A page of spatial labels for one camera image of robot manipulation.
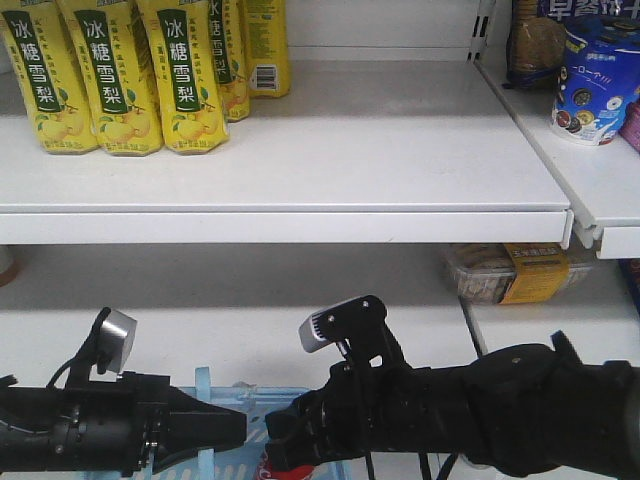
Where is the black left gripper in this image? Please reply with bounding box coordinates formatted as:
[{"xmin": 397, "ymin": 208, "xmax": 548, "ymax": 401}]
[{"xmin": 64, "ymin": 371, "xmax": 247, "ymax": 476}]

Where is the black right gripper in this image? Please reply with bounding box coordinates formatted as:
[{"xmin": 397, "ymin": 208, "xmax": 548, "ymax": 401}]
[{"xmin": 299, "ymin": 362, "xmax": 450, "ymax": 463}]

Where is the light blue plastic basket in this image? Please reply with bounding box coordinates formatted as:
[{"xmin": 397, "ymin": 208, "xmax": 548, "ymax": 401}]
[{"xmin": 74, "ymin": 367, "xmax": 361, "ymax": 480}]

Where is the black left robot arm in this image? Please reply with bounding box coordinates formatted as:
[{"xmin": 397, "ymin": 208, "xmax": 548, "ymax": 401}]
[{"xmin": 1, "ymin": 372, "xmax": 247, "ymax": 477}]

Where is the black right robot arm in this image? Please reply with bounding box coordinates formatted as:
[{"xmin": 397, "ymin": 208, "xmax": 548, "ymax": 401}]
[{"xmin": 296, "ymin": 333, "xmax": 639, "ymax": 479}]

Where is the biscuit box yellow label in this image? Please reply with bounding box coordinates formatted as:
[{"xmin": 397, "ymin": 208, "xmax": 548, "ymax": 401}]
[{"xmin": 441, "ymin": 243, "xmax": 595, "ymax": 304}]

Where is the white store shelving unit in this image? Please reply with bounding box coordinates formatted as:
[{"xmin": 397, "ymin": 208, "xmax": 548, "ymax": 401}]
[{"xmin": 1, "ymin": 1, "xmax": 639, "ymax": 387}]

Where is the yellow pear drink carton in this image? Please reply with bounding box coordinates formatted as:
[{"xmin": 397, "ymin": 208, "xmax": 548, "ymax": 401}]
[
  {"xmin": 1, "ymin": 1, "xmax": 99, "ymax": 154},
  {"xmin": 136, "ymin": 0, "xmax": 229, "ymax": 155},
  {"xmin": 57, "ymin": 0, "xmax": 164, "ymax": 156}
]

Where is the blue cookie cup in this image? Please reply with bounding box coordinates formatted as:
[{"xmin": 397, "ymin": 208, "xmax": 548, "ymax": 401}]
[{"xmin": 551, "ymin": 15, "xmax": 639, "ymax": 146}]

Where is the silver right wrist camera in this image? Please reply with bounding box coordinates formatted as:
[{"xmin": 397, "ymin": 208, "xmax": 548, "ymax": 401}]
[{"xmin": 298, "ymin": 295, "xmax": 387, "ymax": 353}]

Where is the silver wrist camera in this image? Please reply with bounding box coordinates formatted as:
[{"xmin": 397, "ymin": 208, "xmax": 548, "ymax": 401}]
[
  {"xmin": 91, "ymin": 307, "xmax": 137, "ymax": 375},
  {"xmin": 298, "ymin": 295, "xmax": 387, "ymax": 353}
]

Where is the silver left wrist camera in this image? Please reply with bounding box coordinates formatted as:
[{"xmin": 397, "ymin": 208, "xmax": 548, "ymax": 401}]
[{"xmin": 91, "ymin": 307, "xmax": 137, "ymax": 375}]

